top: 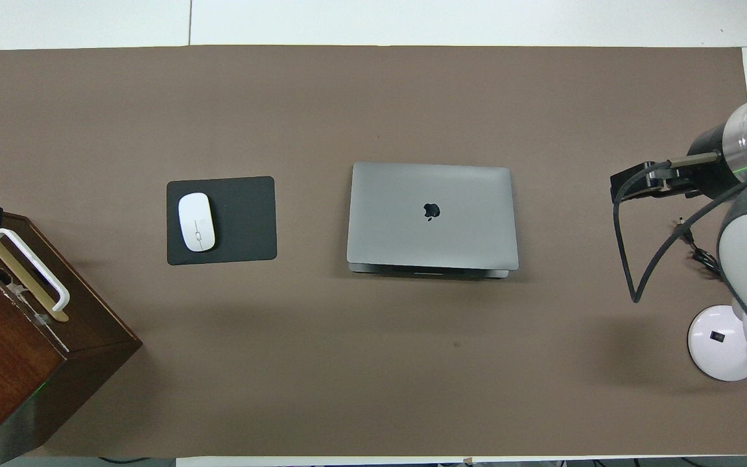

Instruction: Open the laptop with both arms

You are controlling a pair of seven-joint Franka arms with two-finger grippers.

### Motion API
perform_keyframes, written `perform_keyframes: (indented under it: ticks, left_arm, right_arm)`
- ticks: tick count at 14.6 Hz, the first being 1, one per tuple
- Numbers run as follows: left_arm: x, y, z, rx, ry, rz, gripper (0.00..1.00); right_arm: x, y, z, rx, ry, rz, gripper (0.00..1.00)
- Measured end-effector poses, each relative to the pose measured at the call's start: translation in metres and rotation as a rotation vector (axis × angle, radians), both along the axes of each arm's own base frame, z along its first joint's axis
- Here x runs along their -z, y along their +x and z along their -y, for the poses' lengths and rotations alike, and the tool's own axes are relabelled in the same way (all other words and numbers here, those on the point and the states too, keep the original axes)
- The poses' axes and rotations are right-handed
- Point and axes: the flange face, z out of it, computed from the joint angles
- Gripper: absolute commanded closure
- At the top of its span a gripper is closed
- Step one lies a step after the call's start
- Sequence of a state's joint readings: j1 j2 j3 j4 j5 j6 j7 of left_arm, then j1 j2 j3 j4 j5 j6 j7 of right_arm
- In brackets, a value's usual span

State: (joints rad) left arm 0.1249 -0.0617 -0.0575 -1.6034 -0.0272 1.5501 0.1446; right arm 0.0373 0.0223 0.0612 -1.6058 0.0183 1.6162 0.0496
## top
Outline white desk lamp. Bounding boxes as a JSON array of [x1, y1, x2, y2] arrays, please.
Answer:
[[687, 298, 747, 382]]

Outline brown paper table mat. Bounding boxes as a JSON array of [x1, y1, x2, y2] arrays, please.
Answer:
[[0, 45, 747, 458]]

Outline white computer mouse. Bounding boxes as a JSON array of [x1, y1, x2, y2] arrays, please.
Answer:
[[178, 193, 216, 252]]

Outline white box handle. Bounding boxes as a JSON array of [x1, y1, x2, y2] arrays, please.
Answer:
[[0, 228, 71, 313]]

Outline black lamp power cable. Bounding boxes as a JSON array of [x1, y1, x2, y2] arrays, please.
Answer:
[[675, 217, 737, 286]]

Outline black mouse pad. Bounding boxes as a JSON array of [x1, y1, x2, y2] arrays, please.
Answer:
[[166, 176, 278, 266]]

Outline grey Apple laptop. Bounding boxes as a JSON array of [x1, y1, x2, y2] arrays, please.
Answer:
[[346, 162, 520, 280]]

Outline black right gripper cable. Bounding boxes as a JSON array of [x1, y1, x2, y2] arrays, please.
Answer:
[[612, 152, 747, 304]]

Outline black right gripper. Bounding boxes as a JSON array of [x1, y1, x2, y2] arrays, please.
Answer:
[[610, 125, 737, 203]]

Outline dark brown wooden box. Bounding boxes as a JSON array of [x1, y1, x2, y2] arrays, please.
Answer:
[[0, 211, 143, 464]]

